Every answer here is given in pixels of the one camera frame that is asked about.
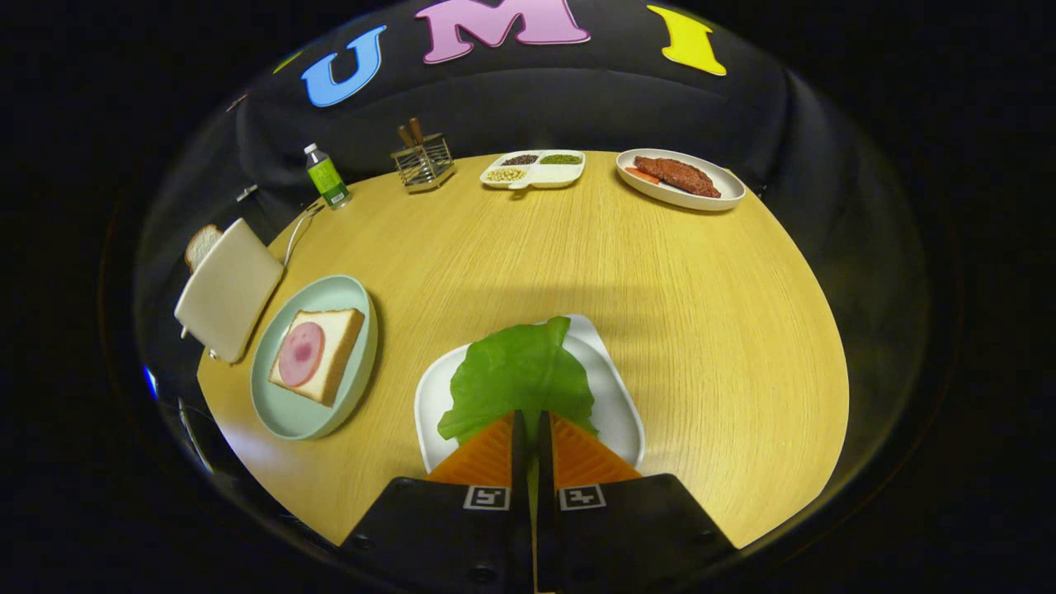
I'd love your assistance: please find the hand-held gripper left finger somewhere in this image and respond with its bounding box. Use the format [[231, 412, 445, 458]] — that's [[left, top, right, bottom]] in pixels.
[[340, 410, 533, 594]]

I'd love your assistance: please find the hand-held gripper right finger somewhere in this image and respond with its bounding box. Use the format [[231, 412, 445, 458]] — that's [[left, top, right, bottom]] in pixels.
[[536, 410, 737, 594]]

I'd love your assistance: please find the green lettuce leaf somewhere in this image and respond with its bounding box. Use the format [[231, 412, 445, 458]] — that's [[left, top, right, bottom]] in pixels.
[[437, 316, 598, 442]]

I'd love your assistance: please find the plain toast bread slice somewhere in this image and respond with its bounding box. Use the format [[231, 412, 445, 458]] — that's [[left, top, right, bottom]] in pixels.
[[184, 224, 224, 273]]

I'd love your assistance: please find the white square plate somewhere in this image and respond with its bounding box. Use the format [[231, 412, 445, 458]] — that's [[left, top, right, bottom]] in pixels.
[[414, 313, 646, 475]]

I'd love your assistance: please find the bread slice with ham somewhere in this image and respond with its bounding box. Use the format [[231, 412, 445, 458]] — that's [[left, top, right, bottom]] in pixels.
[[268, 309, 365, 408]]

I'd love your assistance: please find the pale green round plate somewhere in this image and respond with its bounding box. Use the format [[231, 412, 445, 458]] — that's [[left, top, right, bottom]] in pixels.
[[250, 275, 379, 441]]

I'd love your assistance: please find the pink ham slice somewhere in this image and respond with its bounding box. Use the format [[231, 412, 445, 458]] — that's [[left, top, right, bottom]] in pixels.
[[278, 322, 326, 388]]

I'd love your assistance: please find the white oval plate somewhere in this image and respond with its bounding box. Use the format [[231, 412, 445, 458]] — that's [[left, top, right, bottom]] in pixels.
[[615, 148, 747, 212]]

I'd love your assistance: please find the white divided bean dish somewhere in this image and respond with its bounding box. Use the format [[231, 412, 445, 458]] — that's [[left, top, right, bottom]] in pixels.
[[480, 149, 587, 191]]

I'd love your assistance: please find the brown meat slice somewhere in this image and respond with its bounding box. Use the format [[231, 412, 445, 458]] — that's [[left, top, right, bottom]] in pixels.
[[634, 156, 722, 199]]

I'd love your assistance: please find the white toaster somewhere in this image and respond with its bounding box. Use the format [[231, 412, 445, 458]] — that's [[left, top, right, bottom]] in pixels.
[[173, 218, 285, 365]]

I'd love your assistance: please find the green label drink bottle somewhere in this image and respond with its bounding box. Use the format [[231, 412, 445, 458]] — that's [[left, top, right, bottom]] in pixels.
[[304, 144, 351, 210]]

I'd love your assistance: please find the black backdrop cloth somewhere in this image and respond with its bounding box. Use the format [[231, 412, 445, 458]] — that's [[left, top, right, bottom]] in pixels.
[[132, 0, 933, 397]]

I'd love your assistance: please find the metal wire utensil holder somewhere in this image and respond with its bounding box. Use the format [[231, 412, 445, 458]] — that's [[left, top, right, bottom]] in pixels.
[[390, 132, 456, 194]]

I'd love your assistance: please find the white toaster cable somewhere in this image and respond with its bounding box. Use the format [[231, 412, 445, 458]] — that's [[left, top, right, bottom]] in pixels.
[[283, 205, 324, 266]]

